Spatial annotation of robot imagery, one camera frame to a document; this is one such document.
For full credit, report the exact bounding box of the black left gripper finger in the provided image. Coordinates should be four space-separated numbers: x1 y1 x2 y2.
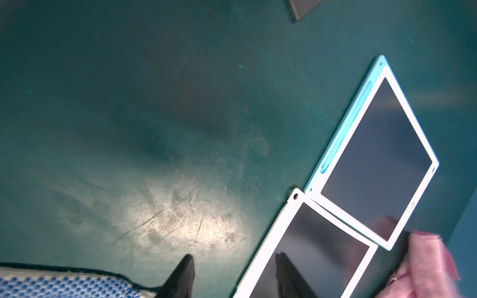
155 254 195 298

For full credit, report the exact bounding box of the white drawing tablet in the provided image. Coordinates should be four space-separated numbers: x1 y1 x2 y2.
234 188 378 298
304 55 440 250

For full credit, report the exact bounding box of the pink cloth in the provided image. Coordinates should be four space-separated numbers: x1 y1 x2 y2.
377 232 461 298

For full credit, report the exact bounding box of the blue dotted work glove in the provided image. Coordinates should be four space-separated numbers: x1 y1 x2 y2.
1 266 157 298

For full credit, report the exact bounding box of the pink cherry blossom tree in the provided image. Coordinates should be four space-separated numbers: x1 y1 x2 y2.
287 0 322 21

